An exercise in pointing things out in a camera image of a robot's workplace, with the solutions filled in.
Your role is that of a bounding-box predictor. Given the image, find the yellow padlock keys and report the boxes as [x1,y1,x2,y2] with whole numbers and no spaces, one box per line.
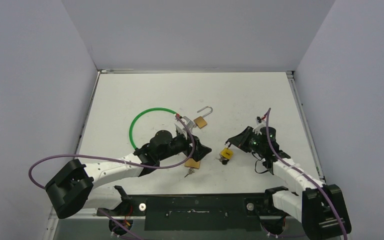
[216,157,230,165]

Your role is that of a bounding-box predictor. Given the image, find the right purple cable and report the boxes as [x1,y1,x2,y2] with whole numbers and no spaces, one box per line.
[264,107,349,240]

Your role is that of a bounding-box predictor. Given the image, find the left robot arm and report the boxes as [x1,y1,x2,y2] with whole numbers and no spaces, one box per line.
[45,130,212,219]

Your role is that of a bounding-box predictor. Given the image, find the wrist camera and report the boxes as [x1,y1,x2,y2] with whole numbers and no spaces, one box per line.
[174,114,195,138]
[252,115,267,135]

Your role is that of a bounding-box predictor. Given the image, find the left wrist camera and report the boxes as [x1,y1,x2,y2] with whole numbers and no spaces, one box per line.
[174,114,195,138]

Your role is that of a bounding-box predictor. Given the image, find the yellow black padlock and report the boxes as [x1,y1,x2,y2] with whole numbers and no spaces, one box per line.
[219,147,234,160]

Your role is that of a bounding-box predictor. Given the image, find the brass padlock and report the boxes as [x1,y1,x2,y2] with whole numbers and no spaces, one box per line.
[184,158,201,169]
[193,106,213,129]

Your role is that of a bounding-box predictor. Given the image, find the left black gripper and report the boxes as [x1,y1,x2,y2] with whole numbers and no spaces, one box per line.
[158,129,211,162]

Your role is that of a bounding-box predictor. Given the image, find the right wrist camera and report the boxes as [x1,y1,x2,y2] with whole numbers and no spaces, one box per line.
[252,115,267,135]

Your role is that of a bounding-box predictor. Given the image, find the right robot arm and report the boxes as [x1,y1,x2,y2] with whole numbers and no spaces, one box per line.
[226,126,352,240]

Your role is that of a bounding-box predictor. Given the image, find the green cable lock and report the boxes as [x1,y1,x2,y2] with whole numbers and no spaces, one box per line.
[128,107,180,152]

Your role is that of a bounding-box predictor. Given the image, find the black base frame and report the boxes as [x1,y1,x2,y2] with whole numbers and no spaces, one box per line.
[94,184,312,240]

